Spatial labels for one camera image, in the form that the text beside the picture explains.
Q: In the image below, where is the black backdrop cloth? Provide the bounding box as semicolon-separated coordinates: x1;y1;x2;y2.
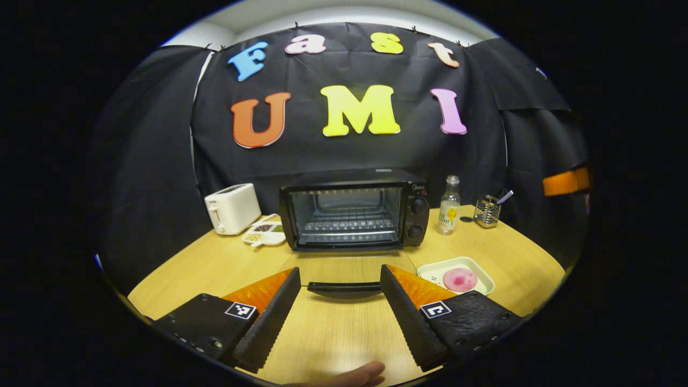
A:
89;21;592;293

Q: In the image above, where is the clear glass bottle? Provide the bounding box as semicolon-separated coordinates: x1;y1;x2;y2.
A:
437;175;462;236

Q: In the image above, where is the metal wire utensil holder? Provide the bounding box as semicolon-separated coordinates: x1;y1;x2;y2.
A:
473;195;501;229

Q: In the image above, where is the white food tray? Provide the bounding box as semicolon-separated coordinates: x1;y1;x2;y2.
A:
417;256;496;296

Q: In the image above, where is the pink round food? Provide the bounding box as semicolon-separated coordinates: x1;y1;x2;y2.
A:
442;268;478;292

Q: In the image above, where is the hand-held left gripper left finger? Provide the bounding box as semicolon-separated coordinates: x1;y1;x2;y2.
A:
153;267;302;374

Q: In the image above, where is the white toaster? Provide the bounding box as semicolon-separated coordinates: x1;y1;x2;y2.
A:
204;183;262;236

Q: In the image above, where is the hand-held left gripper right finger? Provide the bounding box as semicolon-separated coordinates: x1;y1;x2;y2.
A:
379;263;525;372

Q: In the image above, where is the black electric oven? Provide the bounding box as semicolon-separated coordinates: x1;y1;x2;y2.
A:
278;168;431;299

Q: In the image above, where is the white divided snack dish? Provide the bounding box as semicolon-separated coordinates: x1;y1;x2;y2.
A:
242;214;286;248

